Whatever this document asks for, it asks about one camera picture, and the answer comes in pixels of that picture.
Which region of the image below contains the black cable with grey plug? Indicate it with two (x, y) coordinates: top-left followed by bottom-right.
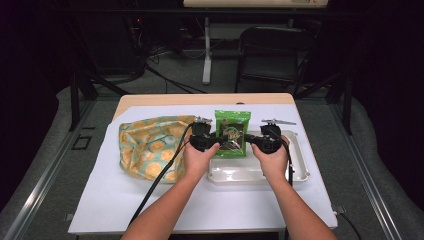
(334, 205), (363, 240)

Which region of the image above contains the beige desk top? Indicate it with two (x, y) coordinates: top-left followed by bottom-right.
(182, 0), (328, 9)

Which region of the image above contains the orange flower print drawstring bag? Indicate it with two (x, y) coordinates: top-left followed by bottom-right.
(118, 115), (198, 184)

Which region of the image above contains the white desk leg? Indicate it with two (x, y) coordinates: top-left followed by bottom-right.
(202, 16), (213, 85)

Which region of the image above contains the aluminium floor rail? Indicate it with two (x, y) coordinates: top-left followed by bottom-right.
(328, 101), (403, 240)
(3, 99), (96, 240)

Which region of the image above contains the black floor cable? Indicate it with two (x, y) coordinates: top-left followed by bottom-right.
(144, 63), (208, 95)

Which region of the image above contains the person's left hand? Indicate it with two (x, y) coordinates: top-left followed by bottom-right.
(183, 142), (221, 183)

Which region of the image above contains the white plastic tray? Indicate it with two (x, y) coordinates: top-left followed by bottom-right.
(207, 129), (310, 186)

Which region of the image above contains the right hand-held gripper cable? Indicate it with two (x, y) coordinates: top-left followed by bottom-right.
(271, 128), (296, 188)

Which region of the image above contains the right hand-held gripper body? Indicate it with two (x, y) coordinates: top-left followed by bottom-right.
(259, 119), (297, 155)

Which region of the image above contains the person's right hand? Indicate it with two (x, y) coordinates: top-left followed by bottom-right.
(252, 135), (290, 184)

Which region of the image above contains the hand-held gripper cable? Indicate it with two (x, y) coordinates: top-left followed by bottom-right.
(271, 128), (296, 188)
(128, 123), (195, 228)

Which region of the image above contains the black folding chair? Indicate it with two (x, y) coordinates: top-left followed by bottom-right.
(234, 25), (318, 96)

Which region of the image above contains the dark computer tower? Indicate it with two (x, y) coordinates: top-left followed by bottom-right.
(79, 14), (148, 76)

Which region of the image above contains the left hand-held gripper cable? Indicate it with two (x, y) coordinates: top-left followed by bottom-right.
(128, 123), (195, 228)

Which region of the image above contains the black metal stand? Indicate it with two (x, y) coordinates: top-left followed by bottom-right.
(68, 63), (129, 132)
(294, 71), (354, 136)

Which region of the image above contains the wooden table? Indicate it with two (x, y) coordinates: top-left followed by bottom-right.
(112, 92), (297, 122)

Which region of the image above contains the green snack packet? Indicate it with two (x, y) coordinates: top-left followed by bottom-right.
(214, 109), (252, 159)

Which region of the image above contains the white table mat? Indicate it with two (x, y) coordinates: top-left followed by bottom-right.
(68, 103), (338, 234)

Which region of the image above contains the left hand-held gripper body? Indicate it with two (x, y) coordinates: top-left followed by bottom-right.
(189, 116), (213, 153)

